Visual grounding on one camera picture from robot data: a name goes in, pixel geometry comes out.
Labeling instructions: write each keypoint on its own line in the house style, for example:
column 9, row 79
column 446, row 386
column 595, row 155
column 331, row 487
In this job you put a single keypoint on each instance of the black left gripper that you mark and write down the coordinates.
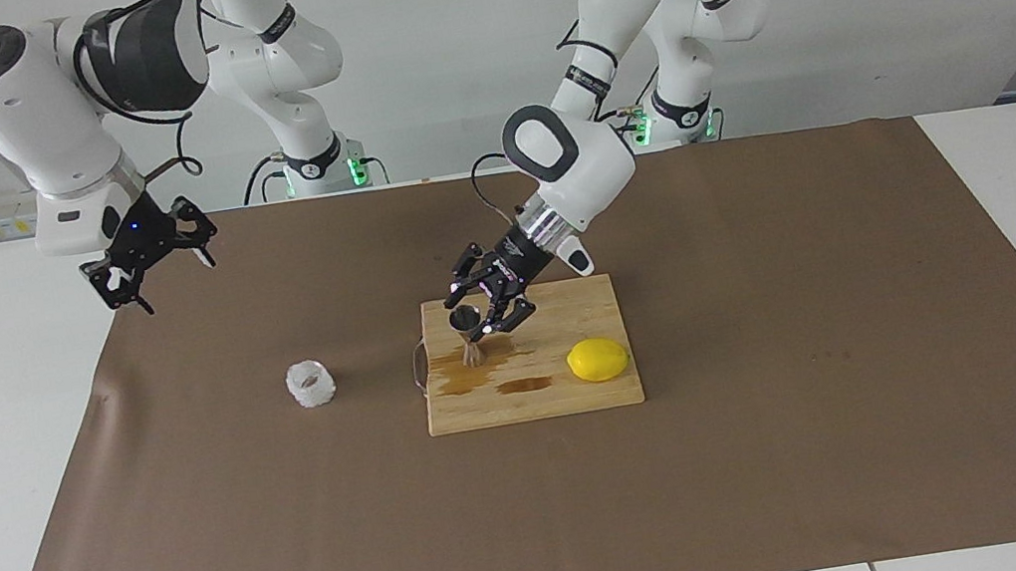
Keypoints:
column 520, row 262

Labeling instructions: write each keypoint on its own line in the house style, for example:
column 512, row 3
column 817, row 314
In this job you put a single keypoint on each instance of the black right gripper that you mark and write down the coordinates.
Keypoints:
column 144, row 239

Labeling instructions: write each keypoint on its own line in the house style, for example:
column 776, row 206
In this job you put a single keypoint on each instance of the steel jigger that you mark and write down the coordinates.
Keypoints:
column 467, row 320

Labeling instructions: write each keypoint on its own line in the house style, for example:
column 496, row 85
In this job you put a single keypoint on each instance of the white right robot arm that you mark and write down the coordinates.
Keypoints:
column 38, row 104

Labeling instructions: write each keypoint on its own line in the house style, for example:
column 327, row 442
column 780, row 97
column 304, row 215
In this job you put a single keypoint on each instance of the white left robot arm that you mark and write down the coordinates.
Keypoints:
column 581, row 164

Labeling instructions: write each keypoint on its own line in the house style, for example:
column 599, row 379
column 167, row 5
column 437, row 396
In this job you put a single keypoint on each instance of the wooden cutting board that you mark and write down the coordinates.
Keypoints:
column 536, row 402

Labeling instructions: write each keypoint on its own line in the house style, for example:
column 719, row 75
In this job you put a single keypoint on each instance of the yellow lemon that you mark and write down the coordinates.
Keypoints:
column 598, row 360

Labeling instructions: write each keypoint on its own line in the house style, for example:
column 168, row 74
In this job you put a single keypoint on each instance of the brown paper table mat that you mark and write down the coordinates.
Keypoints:
column 304, row 538

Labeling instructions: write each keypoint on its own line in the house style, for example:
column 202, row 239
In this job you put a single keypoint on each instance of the yellowish wall socket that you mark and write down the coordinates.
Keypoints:
column 17, row 218

